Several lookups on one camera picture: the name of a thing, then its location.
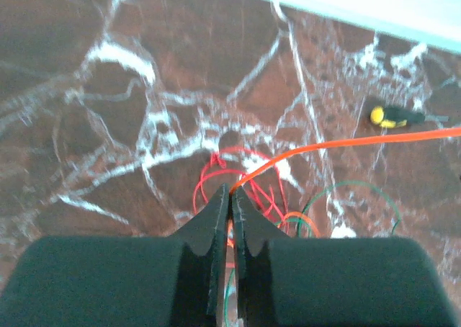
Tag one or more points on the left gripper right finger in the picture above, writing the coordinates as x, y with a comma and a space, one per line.
285, 281

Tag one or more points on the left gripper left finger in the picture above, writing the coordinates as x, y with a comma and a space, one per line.
176, 280

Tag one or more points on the yellow black screwdriver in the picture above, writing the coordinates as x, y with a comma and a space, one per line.
390, 117

